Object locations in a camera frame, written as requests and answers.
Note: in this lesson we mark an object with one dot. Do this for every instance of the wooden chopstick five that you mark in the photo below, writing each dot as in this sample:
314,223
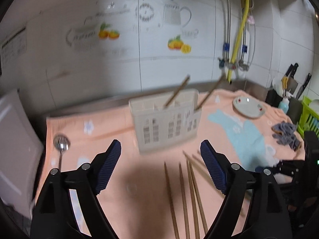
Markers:
199,201

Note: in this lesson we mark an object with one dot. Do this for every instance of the white small dish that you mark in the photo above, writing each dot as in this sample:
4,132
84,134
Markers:
248,107

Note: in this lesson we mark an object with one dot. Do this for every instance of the grey rag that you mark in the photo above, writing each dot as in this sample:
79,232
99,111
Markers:
284,134

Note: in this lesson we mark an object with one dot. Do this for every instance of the wooden chopstick two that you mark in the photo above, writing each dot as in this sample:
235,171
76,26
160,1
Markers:
171,202

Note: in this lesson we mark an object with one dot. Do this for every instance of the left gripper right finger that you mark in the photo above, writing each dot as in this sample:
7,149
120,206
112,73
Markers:
267,215

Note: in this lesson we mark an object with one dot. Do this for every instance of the steel slotted spoon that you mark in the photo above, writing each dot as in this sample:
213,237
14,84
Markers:
62,144

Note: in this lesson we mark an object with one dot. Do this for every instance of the wooden chopstick six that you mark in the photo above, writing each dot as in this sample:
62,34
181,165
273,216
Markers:
203,172

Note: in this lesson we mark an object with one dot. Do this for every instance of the green plastic basket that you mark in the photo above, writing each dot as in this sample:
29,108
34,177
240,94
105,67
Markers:
309,118

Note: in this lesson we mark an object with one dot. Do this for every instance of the black handled knife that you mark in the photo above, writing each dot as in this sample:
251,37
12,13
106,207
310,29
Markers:
303,86

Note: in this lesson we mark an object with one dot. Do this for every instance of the cream plastic utensil holder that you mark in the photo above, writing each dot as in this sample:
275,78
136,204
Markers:
158,127

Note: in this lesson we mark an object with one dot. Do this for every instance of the white microwave oven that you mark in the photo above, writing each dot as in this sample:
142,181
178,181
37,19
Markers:
21,151

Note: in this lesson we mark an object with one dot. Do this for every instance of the wooden chopstick seven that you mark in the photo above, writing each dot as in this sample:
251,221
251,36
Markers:
199,161

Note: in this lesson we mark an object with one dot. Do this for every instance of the wooden chopstick nine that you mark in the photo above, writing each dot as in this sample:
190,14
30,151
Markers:
209,93

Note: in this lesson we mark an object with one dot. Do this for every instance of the blue soap bottle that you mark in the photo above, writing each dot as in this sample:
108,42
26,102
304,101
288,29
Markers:
284,104

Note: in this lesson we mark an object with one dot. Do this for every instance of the wooden chopstick three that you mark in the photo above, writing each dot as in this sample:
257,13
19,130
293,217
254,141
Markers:
184,202

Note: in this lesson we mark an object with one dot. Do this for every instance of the wooden chopstick one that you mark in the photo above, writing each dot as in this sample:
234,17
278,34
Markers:
176,92

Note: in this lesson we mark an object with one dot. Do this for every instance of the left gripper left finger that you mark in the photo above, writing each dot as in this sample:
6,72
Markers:
54,217

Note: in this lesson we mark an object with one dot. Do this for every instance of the peach printed towel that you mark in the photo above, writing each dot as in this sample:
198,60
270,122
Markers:
136,200

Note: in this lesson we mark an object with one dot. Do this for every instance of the wooden chopstick four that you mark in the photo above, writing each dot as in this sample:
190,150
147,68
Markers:
193,202

